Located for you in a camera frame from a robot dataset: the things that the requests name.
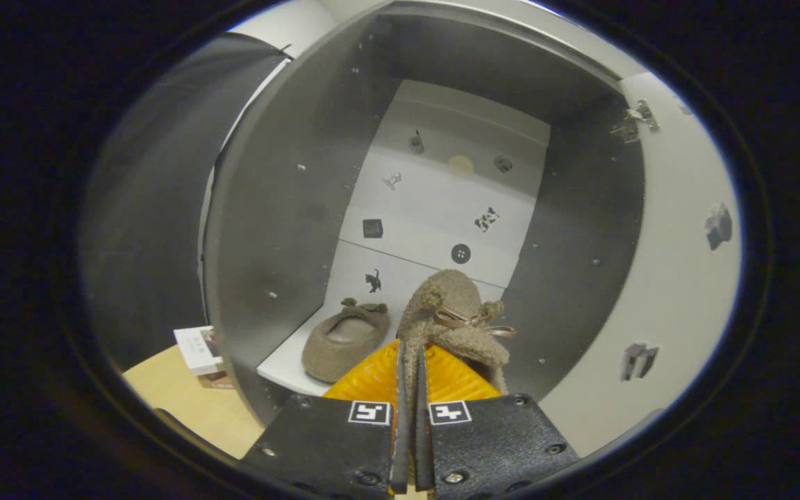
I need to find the metal door hinge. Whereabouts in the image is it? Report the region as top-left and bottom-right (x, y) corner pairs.
(610, 99), (660, 144)

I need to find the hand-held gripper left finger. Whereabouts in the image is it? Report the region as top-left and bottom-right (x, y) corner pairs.
(242, 338), (409, 499)

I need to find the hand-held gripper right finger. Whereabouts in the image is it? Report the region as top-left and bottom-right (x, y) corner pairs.
(414, 344), (581, 499)

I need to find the brown fluffy slipper shoe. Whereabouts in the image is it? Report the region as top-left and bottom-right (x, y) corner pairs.
(397, 269), (517, 400)
(301, 297), (391, 384)

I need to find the grey shoe cabinet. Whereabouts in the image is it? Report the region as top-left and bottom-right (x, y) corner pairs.
(202, 0), (647, 426)

